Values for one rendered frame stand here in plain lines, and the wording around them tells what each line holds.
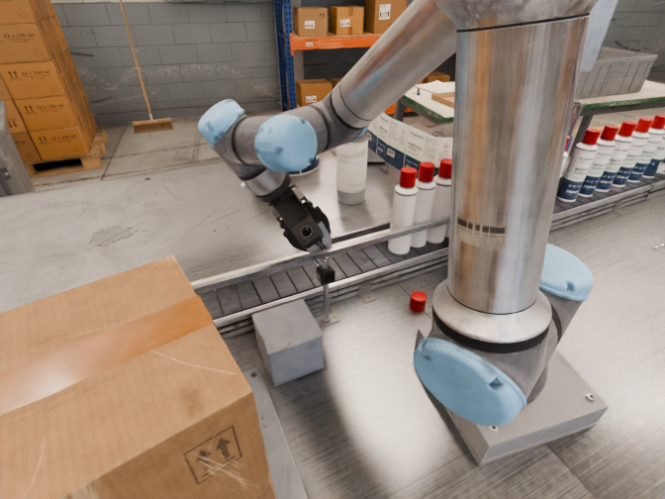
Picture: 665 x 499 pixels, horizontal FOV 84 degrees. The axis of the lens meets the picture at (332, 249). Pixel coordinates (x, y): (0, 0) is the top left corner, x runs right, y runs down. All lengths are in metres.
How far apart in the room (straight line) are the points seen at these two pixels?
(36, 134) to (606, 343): 3.95
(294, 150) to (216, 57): 4.65
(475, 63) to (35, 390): 0.44
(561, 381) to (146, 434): 0.59
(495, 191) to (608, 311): 0.71
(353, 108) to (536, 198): 0.32
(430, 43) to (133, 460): 0.49
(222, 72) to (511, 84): 4.94
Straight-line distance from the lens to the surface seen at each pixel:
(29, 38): 3.85
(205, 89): 5.21
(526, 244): 0.35
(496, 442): 0.62
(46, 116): 3.97
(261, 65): 5.20
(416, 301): 0.81
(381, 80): 0.53
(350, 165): 1.03
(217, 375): 0.36
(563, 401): 0.70
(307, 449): 0.64
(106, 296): 0.49
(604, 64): 2.94
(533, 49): 0.30
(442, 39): 0.49
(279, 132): 0.51
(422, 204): 0.85
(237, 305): 0.77
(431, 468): 0.64
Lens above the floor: 1.41
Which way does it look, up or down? 36 degrees down
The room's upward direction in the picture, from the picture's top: straight up
